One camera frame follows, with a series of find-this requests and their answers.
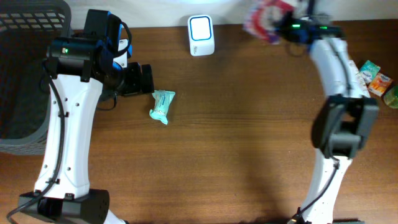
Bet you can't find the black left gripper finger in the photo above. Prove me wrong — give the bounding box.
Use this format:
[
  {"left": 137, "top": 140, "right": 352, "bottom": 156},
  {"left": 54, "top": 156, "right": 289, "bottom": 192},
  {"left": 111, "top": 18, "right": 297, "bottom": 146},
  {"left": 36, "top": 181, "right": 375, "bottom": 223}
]
[
  {"left": 141, "top": 64, "right": 154, "bottom": 93},
  {"left": 121, "top": 62, "right": 142, "bottom": 96}
]

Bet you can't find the mint green wipes pack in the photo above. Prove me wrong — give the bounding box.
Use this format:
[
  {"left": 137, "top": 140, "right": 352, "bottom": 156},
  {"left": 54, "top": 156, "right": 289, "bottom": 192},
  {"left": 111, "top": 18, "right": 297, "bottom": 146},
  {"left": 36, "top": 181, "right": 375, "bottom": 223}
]
[{"left": 149, "top": 90, "right": 175, "bottom": 125}]

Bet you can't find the red purple snack bag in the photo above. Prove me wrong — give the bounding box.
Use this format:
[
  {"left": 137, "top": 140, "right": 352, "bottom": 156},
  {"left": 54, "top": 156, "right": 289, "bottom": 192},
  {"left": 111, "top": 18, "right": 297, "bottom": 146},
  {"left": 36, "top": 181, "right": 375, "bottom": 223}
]
[{"left": 243, "top": 0, "right": 299, "bottom": 44}]

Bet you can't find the teal small tissue pack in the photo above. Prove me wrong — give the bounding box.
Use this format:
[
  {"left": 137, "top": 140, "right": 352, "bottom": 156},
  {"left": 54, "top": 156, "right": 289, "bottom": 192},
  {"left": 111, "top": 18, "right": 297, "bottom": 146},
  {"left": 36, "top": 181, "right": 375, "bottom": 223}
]
[{"left": 359, "top": 60, "right": 381, "bottom": 85}]

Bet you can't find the white cone-shaped pouch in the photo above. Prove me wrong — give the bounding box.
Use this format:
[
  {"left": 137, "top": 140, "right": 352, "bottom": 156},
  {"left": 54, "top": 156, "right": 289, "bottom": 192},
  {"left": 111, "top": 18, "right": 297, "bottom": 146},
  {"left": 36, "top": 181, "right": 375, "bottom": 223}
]
[{"left": 349, "top": 60, "right": 370, "bottom": 98}]

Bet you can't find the orange tissue pack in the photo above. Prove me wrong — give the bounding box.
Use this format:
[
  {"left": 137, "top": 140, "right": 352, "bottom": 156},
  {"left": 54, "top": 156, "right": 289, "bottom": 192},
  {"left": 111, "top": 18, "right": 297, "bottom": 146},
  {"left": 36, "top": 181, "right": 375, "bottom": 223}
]
[{"left": 368, "top": 72, "right": 393, "bottom": 96}]

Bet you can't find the green lid jar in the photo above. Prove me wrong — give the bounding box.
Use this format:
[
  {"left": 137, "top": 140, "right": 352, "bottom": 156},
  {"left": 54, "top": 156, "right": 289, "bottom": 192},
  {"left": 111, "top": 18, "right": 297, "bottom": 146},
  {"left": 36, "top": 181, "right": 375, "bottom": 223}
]
[{"left": 383, "top": 86, "right": 398, "bottom": 109}]

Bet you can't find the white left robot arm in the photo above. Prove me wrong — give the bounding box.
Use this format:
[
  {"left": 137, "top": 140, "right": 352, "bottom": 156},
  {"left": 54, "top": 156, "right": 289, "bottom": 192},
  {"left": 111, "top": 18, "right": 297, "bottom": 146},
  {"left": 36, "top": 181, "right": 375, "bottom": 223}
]
[{"left": 6, "top": 9, "right": 154, "bottom": 223}]

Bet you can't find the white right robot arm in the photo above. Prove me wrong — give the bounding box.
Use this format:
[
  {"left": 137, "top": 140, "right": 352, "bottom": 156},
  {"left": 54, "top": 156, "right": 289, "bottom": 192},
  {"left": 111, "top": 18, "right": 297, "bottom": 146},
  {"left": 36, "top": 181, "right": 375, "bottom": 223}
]
[{"left": 276, "top": 12, "right": 379, "bottom": 223}]

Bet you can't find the white barcode scanner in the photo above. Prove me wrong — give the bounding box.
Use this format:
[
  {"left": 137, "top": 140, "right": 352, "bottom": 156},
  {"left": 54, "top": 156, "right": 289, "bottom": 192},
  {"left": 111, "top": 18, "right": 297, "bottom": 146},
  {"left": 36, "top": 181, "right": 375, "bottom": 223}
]
[{"left": 187, "top": 14, "right": 215, "bottom": 57}]

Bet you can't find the grey plastic mesh basket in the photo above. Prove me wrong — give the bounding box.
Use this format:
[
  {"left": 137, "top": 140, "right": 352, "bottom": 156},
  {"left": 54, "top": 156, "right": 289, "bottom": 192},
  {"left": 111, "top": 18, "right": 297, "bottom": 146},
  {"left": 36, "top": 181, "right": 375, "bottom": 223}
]
[{"left": 1, "top": 0, "right": 73, "bottom": 155}]

